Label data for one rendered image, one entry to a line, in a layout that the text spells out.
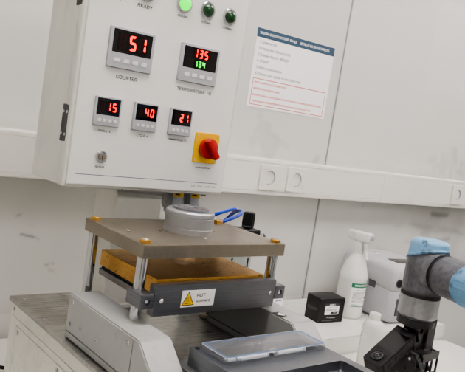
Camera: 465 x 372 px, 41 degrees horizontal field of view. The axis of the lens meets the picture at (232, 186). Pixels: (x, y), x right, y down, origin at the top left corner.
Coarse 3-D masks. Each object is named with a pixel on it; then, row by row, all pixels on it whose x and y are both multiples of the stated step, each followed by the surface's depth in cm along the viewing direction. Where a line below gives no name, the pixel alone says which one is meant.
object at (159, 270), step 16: (112, 256) 99; (128, 256) 100; (112, 272) 99; (128, 272) 95; (160, 272) 93; (176, 272) 94; (192, 272) 96; (208, 272) 97; (224, 272) 99; (240, 272) 101; (256, 272) 102
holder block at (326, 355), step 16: (192, 352) 82; (320, 352) 88; (208, 368) 79; (224, 368) 77; (240, 368) 78; (256, 368) 79; (272, 368) 79; (288, 368) 80; (304, 368) 82; (320, 368) 84; (336, 368) 86; (352, 368) 85
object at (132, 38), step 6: (120, 36) 101; (126, 36) 102; (132, 36) 103; (138, 36) 103; (120, 42) 102; (126, 42) 102; (132, 42) 103; (138, 42) 104; (144, 42) 104; (120, 48) 102; (126, 48) 102; (132, 48) 103; (138, 48) 104; (144, 48) 104; (138, 54) 104; (144, 54) 105
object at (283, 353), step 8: (320, 344) 89; (208, 352) 81; (216, 352) 79; (272, 352) 83; (280, 352) 84; (288, 352) 85; (296, 352) 86; (304, 352) 87; (224, 360) 78; (232, 360) 78; (240, 360) 79; (248, 360) 80; (256, 360) 81
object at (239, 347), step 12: (264, 336) 88; (276, 336) 89; (288, 336) 90; (300, 336) 91; (216, 348) 81; (228, 348) 81; (240, 348) 82; (252, 348) 83; (264, 348) 83; (276, 348) 84; (288, 348) 85
